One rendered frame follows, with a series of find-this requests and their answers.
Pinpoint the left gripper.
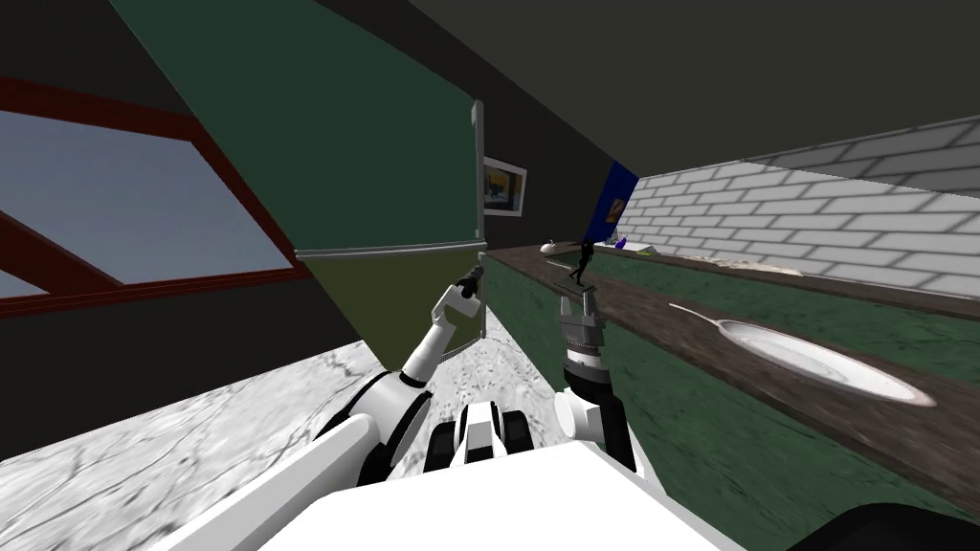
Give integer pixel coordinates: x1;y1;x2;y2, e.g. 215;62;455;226
431;264;487;327

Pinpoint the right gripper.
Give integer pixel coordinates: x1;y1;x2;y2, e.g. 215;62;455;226
558;288;609;353

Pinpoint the black figurine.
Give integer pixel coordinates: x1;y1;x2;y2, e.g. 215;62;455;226
554;240;599;297

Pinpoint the olive green fridge door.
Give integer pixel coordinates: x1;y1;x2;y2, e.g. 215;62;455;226
295;251;489;372

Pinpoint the green kitchen counter cabinet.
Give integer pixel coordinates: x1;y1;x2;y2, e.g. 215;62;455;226
480;252;980;551

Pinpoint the green fridge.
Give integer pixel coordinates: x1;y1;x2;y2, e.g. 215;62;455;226
109;0;490;372

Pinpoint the dark green fridge door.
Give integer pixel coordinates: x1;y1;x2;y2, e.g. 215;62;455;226
109;0;487;261

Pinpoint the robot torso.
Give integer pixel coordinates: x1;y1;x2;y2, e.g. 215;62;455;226
256;401;748;551

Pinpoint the white frying pan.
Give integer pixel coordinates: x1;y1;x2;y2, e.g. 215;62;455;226
669;301;937;408

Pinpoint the red framed window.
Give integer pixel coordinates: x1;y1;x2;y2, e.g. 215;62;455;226
0;76;313;320

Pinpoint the white framed wall picture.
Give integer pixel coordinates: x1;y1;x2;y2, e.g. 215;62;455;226
482;156;529;219

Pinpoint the blue wall poster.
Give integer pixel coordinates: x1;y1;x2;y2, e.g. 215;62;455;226
585;160;640;246

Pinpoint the long grey fridge door handle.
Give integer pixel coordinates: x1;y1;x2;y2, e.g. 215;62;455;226
470;99;487;245

